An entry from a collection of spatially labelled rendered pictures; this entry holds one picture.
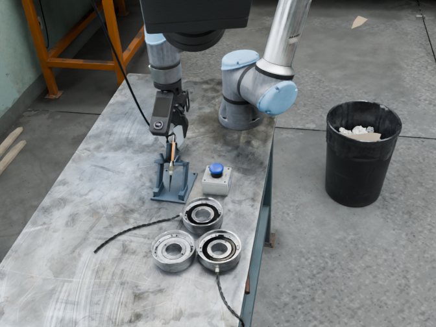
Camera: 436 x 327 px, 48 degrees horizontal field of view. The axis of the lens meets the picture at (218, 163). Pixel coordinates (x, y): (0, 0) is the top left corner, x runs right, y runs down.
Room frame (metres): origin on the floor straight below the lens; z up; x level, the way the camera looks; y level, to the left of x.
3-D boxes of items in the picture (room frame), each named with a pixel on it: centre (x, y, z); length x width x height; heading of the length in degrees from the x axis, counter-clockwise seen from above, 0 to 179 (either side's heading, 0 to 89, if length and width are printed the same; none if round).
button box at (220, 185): (1.05, 0.00, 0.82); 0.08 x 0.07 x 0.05; 167
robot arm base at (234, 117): (1.38, -0.09, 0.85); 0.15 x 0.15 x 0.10
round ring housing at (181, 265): (0.79, 0.12, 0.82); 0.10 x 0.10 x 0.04
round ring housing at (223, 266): (0.79, 0.01, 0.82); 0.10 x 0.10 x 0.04
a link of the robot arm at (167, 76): (1.09, 0.12, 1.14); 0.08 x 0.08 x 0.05
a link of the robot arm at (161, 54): (1.10, 0.11, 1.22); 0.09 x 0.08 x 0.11; 123
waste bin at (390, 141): (1.86, -0.68, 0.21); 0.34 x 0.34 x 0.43
